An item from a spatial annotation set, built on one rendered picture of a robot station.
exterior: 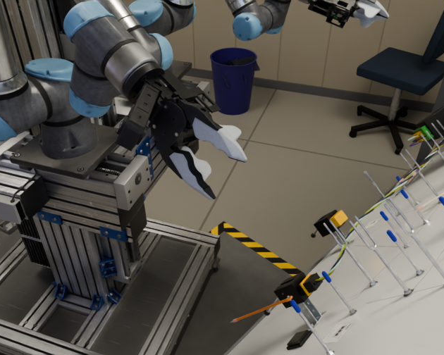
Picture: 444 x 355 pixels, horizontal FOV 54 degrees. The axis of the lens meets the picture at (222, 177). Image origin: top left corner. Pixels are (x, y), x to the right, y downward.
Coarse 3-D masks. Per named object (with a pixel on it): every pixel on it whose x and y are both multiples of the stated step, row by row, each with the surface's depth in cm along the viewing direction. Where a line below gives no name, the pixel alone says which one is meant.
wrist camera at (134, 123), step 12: (144, 84) 64; (144, 96) 62; (156, 96) 64; (132, 108) 60; (144, 108) 60; (132, 120) 57; (144, 120) 59; (120, 132) 58; (132, 132) 57; (144, 132) 59; (120, 144) 59; (132, 144) 59
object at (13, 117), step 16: (0, 16) 86; (0, 32) 87; (0, 48) 88; (0, 64) 90; (0, 80) 92; (16, 80) 94; (0, 96) 92; (16, 96) 95; (32, 96) 99; (0, 112) 94; (16, 112) 96; (32, 112) 100; (0, 128) 95; (16, 128) 98
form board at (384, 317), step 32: (416, 192) 123; (384, 224) 115; (416, 224) 96; (384, 256) 91; (416, 256) 79; (320, 288) 101; (352, 288) 86; (384, 288) 75; (416, 288) 67; (288, 320) 95; (320, 320) 82; (352, 320) 72; (384, 320) 64; (416, 320) 58; (256, 352) 90; (288, 352) 78; (320, 352) 69; (352, 352) 62; (384, 352) 56; (416, 352) 51
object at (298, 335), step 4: (296, 332) 81; (300, 332) 80; (304, 332) 78; (308, 332) 79; (312, 332) 79; (296, 336) 80; (300, 336) 78; (304, 336) 78; (308, 336) 78; (292, 340) 79; (296, 340) 78; (300, 340) 77; (304, 340) 77; (288, 344) 79; (292, 344) 78; (296, 344) 77; (300, 344) 76; (288, 348) 79; (292, 348) 78
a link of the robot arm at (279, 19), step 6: (270, 0) 128; (276, 0) 127; (270, 6) 126; (276, 6) 128; (282, 6) 128; (288, 6) 130; (276, 12) 127; (282, 12) 129; (276, 18) 127; (282, 18) 131; (276, 24) 130; (282, 24) 133; (270, 30) 133; (276, 30) 134
